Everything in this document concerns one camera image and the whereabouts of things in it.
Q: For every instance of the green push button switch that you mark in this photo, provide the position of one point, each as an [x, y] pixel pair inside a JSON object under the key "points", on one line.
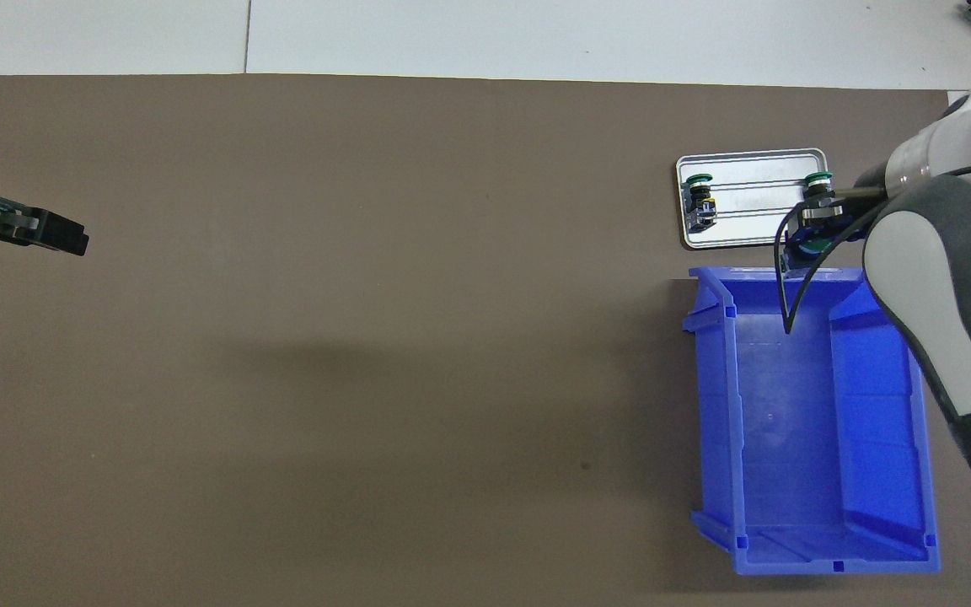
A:
{"points": [[812, 249], [700, 206], [818, 179]]}

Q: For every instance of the brown table mat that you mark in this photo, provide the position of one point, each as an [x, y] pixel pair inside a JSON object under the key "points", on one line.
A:
{"points": [[367, 337]]}

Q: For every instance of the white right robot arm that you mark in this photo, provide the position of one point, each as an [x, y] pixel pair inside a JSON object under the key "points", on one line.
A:
{"points": [[941, 278]]}

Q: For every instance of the blue plastic storage bin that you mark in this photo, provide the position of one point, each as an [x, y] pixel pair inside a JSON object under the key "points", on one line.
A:
{"points": [[789, 421]]}

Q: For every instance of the silver metal tray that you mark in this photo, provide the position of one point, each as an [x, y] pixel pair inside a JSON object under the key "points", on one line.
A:
{"points": [[747, 228]]}

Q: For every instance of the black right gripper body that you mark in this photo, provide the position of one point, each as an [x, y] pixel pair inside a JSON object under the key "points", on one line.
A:
{"points": [[861, 215]]}

